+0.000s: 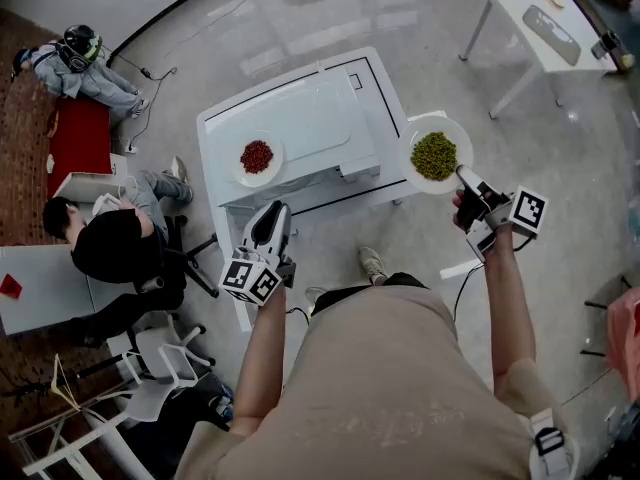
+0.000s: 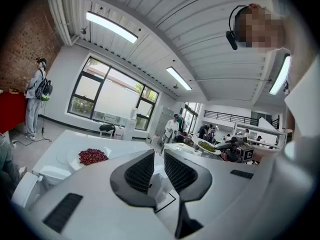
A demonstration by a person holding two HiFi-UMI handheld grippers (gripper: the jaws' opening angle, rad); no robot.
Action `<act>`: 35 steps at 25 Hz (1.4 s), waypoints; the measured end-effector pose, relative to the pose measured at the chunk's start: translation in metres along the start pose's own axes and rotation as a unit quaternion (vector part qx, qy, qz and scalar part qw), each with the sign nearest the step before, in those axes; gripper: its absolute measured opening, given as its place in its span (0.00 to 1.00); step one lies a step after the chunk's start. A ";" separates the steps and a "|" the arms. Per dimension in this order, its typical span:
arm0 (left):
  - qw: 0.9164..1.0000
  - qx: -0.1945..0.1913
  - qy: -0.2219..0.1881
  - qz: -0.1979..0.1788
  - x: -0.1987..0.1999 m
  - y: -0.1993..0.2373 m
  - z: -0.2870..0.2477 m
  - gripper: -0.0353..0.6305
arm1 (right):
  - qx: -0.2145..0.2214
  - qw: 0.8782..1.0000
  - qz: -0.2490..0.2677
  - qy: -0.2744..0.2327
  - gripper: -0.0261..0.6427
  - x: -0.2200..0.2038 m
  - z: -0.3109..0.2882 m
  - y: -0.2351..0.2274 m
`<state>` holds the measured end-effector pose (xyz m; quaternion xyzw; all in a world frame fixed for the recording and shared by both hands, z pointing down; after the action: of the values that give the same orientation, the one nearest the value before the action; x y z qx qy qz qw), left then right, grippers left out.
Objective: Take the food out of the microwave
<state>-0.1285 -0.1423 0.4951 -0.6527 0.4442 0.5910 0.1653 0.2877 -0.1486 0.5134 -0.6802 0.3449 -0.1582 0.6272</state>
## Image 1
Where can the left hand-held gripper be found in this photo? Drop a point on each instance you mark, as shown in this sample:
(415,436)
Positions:
(250,280)

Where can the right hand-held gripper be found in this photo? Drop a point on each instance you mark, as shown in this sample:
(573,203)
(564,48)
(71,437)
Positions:
(527,210)

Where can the white plate of green beans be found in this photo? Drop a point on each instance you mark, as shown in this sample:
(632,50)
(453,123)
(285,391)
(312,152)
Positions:
(434,155)

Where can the white work table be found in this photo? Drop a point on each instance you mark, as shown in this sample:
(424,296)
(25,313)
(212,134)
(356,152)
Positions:
(320,118)

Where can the person's left forearm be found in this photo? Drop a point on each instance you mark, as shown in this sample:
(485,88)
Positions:
(260,358)

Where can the person's right forearm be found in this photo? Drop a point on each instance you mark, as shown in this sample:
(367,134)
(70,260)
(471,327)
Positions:
(510,308)

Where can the person's right hand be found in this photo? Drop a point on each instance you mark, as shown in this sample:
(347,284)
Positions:
(458,208)

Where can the white plate of red beans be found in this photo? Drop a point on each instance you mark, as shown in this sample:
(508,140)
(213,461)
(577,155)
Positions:
(256,157)

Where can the black office chair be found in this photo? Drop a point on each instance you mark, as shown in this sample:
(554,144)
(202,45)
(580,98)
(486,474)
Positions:
(190,263)

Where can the person's beige shoe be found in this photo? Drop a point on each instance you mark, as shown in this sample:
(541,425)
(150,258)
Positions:
(372,265)

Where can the white table with black line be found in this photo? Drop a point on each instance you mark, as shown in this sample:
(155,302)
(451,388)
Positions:
(387,98)

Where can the white power strip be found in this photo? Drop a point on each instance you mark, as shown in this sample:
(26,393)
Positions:
(131,147)

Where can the small white table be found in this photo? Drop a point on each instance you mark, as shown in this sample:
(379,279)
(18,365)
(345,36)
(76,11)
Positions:
(545,33)

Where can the grey tray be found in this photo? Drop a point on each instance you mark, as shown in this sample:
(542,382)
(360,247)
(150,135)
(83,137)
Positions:
(552,35)

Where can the white chair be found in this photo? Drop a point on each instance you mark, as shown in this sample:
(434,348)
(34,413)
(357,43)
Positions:
(160,373)

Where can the person's beige shirt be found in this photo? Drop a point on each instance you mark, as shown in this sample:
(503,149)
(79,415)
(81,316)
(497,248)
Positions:
(390,393)

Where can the pink bag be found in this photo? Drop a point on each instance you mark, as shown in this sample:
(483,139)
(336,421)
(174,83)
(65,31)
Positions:
(625,343)

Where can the wooden clothes hanger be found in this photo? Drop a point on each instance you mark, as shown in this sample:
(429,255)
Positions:
(64,383)

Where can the white metal rack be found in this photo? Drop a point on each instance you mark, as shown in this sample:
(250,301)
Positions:
(75,448)

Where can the red wall sign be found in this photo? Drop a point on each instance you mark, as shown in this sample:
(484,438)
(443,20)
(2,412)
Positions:
(10,286)

